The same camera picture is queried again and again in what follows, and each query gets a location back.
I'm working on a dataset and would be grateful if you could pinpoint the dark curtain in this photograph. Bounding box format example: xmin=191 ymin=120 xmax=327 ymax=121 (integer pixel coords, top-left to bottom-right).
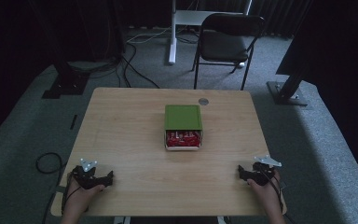
xmin=248 ymin=0 xmax=312 ymax=40

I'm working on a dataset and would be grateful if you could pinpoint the black cable bundle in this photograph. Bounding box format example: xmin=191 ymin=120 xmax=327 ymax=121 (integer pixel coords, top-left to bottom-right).
xmin=68 ymin=57 xmax=124 ymax=80

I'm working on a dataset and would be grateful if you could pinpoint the black looped floor cable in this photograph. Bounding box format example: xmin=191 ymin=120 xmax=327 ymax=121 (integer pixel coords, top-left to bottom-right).
xmin=35 ymin=151 xmax=64 ymax=175

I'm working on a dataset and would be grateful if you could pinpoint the white floor cable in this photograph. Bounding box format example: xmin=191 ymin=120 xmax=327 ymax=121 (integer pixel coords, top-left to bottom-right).
xmin=126 ymin=27 xmax=172 ymax=45

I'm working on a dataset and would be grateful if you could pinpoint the green box sleeve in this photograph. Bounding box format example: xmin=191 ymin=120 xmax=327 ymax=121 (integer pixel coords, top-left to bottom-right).
xmin=163 ymin=105 xmax=203 ymax=132

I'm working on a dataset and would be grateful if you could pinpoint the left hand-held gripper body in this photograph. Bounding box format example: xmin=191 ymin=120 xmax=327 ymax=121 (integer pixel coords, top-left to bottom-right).
xmin=71 ymin=158 xmax=104 ymax=190

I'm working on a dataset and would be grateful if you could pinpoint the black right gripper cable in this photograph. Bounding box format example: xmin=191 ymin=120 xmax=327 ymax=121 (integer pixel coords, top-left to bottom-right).
xmin=259 ymin=164 xmax=288 ymax=216

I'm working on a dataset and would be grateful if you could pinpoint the black folding chair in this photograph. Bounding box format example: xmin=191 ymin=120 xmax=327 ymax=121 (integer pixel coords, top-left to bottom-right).
xmin=192 ymin=12 xmax=266 ymax=91

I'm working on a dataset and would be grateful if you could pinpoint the white desk frame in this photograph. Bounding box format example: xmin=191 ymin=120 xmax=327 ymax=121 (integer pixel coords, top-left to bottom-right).
xmin=168 ymin=0 xmax=254 ymax=66

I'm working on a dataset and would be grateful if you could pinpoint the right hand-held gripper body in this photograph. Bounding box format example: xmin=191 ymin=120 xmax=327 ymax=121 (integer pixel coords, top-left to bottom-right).
xmin=247 ymin=155 xmax=282 ymax=187

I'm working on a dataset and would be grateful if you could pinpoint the person's left hand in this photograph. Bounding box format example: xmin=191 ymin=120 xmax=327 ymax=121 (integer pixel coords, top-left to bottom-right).
xmin=64 ymin=179 xmax=105 ymax=216

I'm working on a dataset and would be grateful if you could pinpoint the row of red packets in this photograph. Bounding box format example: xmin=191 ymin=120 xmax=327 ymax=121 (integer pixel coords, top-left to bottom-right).
xmin=165 ymin=130 xmax=202 ymax=147

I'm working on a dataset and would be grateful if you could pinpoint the person's right hand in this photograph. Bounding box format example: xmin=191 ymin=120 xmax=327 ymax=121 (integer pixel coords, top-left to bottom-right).
xmin=246 ymin=172 xmax=282 ymax=207

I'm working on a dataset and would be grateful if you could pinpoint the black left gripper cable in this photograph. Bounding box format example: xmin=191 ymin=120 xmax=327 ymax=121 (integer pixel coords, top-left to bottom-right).
xmin=61 ymin=172 xmax=85 ymax=217

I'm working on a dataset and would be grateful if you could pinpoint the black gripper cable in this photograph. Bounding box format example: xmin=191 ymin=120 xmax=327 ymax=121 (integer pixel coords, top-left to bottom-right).
xmin=61 ymin=172 xmax=85 ymax=217
xmin=259 ymin=164 xmax=288 ymax=216

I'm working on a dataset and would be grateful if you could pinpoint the black metal stand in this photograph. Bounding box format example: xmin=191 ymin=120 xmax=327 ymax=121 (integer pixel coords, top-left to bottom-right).
xmin=27 ymin=0 xmax=90 ymax=100
xmin=266 ymin=0 xmax=316 ymax=107

